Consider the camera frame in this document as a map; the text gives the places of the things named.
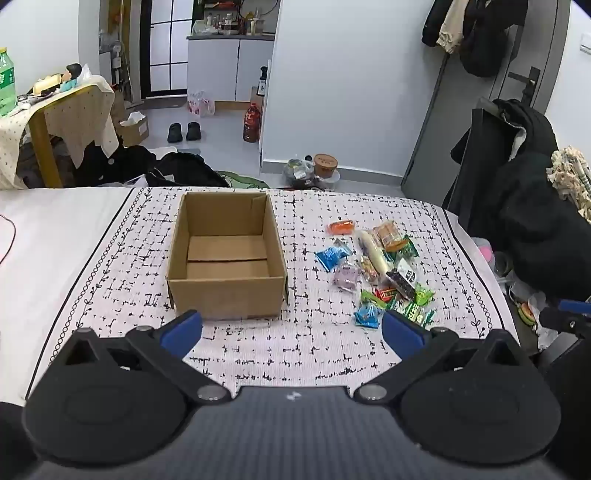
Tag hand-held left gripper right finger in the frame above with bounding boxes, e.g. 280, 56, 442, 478
353, 309, 539, 409

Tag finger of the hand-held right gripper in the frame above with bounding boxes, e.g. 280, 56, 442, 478
538, 299, 591, 337

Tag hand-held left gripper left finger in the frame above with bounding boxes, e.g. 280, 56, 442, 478
48, 310, 234, 407

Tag cardboard box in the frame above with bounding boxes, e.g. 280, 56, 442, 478
166, 191, 290, 321

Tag clear bread packet orange label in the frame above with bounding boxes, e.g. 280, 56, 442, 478
373, 220, 407, 252

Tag green and white snack packet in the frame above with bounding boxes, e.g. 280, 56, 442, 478
397, 300, 437, 329

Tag small blue snack packet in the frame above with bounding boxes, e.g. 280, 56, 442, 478
353, 302, 383, 329

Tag black and white snack packet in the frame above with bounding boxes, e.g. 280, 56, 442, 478
385, 257, 419, 301

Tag clear speckled snack packet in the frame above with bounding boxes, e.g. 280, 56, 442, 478
358, 256, 380, 284

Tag long white snack packet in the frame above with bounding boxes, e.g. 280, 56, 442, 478
359, 230, 399, 286

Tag black and white printed blanket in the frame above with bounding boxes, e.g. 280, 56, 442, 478
28, 187, 522, 407

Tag large blue snack packet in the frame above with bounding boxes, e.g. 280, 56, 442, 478
315, 244, 354, 272

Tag black coat on chair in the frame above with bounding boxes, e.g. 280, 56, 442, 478
442, 98, 591, 301

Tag cream knitted throw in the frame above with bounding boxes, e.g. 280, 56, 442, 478
546, 145, 591, 217

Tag black bag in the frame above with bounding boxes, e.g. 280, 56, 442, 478
147, 151, 230, 188

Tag white bed sheet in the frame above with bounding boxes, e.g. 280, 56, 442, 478
0, 187, 134, 407

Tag green floor mat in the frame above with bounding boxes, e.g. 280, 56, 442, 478
217, 172, 271, 189

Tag black clothes pile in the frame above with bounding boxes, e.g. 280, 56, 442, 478
74, 143, 155, 188

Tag brown round tub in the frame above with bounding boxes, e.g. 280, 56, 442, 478
314, 154, 339, 178

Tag clear plastic trash bag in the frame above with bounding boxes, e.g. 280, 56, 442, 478
283, 158, 315, 188

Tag grey door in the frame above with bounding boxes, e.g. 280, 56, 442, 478
402, 0, 571, 204

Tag floor carton with tissue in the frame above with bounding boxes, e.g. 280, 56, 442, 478
117, 112, 150, 147

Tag red oil jug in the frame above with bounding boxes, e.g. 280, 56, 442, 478
243, 102, 262, 144

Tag pink wrapped water bottle pack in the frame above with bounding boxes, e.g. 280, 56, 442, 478
187, 90, 216, 117

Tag yellow wooden table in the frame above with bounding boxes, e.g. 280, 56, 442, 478
28, 105, 63, 188

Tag yellow table with cloth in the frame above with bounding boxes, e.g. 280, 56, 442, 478
0, 83, 120, 190

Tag white kitchen cabinet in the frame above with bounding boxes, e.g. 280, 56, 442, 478
187, 34, 275, 103

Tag black-haired doll figure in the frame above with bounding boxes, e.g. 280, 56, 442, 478
60, 64, 84, 93

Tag black framed glass door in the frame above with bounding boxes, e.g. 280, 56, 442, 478
140, 0, 190, 100

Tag hanging black jackets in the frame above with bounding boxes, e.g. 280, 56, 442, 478
422, 0, 529, 78

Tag white standing fan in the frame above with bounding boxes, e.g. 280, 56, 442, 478
99, 39, 125, 93

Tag green soda bottle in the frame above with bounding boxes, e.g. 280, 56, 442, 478
0, 47, 17, 116

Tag hanging beige garment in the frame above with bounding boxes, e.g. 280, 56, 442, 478
436, 0, 469, 56

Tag clutter of counter bottles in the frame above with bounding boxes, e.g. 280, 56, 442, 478
191, 9, 275, 37

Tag black door handle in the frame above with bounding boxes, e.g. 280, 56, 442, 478
508, 67, 542, 108

